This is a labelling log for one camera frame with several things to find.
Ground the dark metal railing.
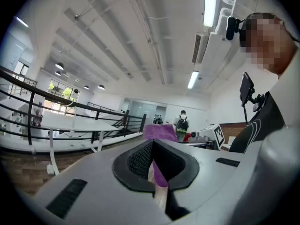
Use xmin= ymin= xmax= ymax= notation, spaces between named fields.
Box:
xmin=0 ymin=66 xmax=147 ymax=147

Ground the white ceiling air conditioner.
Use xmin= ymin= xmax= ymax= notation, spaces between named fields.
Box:
xmin=191 ymin=7 xmax=240 ymax=76

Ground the ceiling tube light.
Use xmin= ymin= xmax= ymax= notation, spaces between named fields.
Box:
xmin=187 ymin=70 xmax=200 ymax=90
xmin=202 ymin=0 xmax=218 ymax=28

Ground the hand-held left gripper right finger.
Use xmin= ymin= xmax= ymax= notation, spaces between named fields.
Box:
xmin=152 ymin=138 xmax=246 ymax=225

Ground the black backpack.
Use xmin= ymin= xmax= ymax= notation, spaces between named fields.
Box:
xmin=176 ymin=116 xmax=189 ymax=132

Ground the person's black t-shirt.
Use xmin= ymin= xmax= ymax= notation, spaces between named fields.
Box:
xmin=228 ymin=90 xmax=286 ymax=153

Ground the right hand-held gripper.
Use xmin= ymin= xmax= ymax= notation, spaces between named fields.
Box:
xmin=196 ymin=124 xmax=225 ymax=149

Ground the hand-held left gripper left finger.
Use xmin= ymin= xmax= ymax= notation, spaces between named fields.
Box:
xmin=32 ymin=138 xmax=174 ymax=225

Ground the black head-mounted camera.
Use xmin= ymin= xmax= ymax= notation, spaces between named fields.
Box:
xmin=225 ymin=15 xmax=242 ymax=41

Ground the black phone on chest mount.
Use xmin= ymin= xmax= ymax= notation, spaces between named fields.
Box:
xmin=239 ymin=72 xmax=255 ymax=106

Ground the large glass window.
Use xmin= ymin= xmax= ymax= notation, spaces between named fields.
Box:
xmin=47 ymin=78 xmax=81 ymax=103

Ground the person's head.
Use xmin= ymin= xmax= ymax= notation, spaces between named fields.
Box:
xmin=239 ymin=12 xmax=298 ymax=79

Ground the purple cloth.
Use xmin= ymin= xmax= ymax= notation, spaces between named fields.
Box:
xmin=142 ymin=123 xmax=178 ymax=188

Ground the white table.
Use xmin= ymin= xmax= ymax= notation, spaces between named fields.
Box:
xmin=30 ymin=111 xmax=120 ymax=176

